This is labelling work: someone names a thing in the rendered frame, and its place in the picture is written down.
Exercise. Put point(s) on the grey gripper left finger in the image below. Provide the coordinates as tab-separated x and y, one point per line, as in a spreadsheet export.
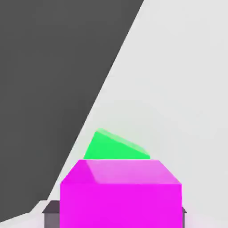
51	216

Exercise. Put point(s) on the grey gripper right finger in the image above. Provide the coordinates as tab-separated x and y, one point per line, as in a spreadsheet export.
183	219

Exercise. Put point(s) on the small magenta cube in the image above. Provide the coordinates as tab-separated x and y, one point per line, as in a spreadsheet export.
121	203

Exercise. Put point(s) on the small green cube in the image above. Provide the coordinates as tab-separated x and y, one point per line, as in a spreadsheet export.
110	147

